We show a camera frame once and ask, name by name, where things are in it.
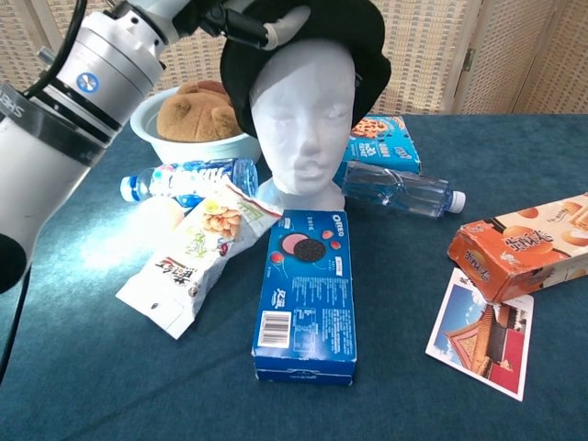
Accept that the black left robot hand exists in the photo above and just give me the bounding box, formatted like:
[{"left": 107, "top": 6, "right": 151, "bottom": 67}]
[{"left": 172, "top": 0, "right": 311, "bottom": 51}]

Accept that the black baseball cap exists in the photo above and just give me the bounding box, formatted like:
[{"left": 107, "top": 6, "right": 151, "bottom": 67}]
[{"left": 219, "top": 0, "right": 392, "bottom": 139}]

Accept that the clear water bottle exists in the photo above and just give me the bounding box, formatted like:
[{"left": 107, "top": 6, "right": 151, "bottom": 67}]
[{"left": 338, "top": 160, "right": 467, "bottom": 221}]

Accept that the brown plush toy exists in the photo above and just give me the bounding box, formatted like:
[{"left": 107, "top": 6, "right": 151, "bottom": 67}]
[{"left": 156, "top": 80, "right": 244, "bottom": 142}]

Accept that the white foam mannequin head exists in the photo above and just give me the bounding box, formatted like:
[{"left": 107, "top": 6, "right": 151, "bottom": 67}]
[{"left": 249, "top": 38, "right": 357, "bottom": 213}]

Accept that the light blue plastic basin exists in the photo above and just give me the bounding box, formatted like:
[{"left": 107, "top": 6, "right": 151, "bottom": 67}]
[{"left": 130, "top": 85, "right": 262, "bottom": 165}]

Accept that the water bottle with blue label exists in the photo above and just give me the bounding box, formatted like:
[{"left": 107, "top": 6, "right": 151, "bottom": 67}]
[{"left": 119, "top": 158, "right": 259, "bottom": 209}]

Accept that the blue chocolate chip cookie box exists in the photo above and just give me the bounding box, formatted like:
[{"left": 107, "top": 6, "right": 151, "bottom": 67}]
[{"left": 334, "top": 114, "right": 423, "bottom": 185}]

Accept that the white ball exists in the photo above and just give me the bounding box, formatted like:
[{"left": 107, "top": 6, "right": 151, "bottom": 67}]
[{"left": 155, "top": 198, "right": 186, "bottom": 232}]

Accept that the woven folding screen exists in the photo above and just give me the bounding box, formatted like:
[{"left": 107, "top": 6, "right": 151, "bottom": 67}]
[{"left": 0, "top": 0, "right": 588, "bottom": 117}]

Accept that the white snack bag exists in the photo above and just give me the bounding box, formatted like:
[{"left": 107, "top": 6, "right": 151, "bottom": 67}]
[{"left": 115, "top": 181, "right": 284, "bottom": 341}]

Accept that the blue Oreo box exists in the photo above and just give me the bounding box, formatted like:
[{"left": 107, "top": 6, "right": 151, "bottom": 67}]
[{"left": 251, "top": 209, "right": 358, "bottom": 387}]

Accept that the orange egg roll box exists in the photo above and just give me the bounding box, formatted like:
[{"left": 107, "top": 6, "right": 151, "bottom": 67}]
[{"left": 447, "top": 192, "right": 588, "bottom": 303}]

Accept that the palace photo postcard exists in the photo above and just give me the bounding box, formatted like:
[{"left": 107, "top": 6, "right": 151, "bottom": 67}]
[{"left": 424, "top": 267, "right": 536, "bottom": 403}]

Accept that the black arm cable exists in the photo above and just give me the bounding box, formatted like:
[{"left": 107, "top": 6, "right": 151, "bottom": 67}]
[{"left": 0, "top": 0, "right": 88, "bottom": 387}]

